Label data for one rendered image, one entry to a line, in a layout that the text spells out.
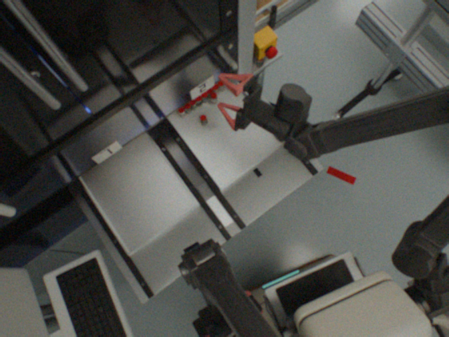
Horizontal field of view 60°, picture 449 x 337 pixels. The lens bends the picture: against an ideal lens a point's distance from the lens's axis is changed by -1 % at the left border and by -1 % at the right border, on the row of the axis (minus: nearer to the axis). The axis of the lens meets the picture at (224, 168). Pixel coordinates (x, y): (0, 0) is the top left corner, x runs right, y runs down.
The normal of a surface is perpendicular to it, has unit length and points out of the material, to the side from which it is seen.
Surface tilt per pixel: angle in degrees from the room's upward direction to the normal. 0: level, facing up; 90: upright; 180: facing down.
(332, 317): 42
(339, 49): 0
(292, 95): 29
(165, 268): 0
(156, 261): 0
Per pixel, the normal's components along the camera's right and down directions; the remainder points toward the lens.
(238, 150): -0.03, -0.25
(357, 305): -0.29, -0.79
